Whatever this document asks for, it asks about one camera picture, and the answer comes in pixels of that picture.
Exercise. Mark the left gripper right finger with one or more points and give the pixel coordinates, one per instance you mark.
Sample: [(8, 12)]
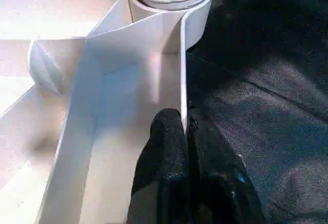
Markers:
[(217, 178)]

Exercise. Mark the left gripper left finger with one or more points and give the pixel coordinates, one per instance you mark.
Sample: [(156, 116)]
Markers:
[(159, 172)]

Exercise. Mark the white plastic table top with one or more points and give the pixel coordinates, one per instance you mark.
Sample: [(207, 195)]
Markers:
[(115, 80)]

